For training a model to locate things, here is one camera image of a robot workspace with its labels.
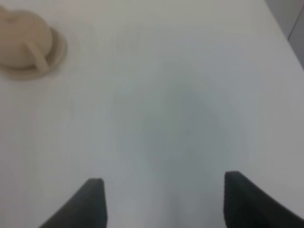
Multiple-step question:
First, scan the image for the beige teapot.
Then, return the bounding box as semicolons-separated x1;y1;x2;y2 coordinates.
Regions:
0;6;53;72

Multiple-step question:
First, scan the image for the beige teapot saucer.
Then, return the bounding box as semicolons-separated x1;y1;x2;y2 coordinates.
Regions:
0;28;67;80

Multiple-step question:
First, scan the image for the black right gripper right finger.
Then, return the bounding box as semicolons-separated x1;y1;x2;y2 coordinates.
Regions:
223;171;304;228

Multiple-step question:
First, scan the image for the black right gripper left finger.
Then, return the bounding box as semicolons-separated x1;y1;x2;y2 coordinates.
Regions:
41;178;108;228

